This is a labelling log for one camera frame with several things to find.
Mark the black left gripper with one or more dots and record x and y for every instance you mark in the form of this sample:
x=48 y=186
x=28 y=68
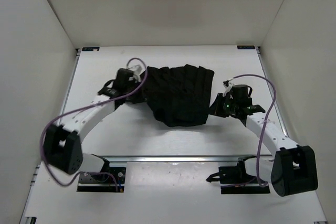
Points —
x=142 y=97

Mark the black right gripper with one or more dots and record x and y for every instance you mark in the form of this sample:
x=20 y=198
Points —
x=216 y=109

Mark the black pleated skirt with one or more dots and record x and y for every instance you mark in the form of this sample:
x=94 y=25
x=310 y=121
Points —
x=178 y=96

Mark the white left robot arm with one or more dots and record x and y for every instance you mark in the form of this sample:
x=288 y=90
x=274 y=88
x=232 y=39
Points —
x=62 y=145

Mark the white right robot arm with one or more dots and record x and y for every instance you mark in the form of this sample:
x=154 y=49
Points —
x=292 y=168

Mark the blue left corner label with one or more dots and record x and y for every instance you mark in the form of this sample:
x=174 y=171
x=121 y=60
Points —
x=90 y=49

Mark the blue corner label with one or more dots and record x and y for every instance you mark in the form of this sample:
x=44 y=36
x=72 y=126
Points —
x=245 y=47
x=90 y=49

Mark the blue right corner label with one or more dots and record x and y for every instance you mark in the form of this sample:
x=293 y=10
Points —
x=245 y=47

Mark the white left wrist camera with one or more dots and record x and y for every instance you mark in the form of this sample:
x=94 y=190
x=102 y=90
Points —
x=136 y=73

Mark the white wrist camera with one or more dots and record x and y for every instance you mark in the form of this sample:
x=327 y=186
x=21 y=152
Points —
x=136 y=73
x=228 y=86

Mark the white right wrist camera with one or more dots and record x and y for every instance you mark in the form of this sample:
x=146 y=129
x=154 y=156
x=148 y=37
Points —
x=228 y=86

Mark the aluminium table rail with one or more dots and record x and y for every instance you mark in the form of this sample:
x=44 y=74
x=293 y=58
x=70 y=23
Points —
x=174 y=159

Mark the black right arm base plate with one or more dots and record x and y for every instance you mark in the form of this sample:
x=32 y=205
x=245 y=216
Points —
x=235 y=181

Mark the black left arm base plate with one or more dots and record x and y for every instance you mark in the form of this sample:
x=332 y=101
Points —
x=104 y=183

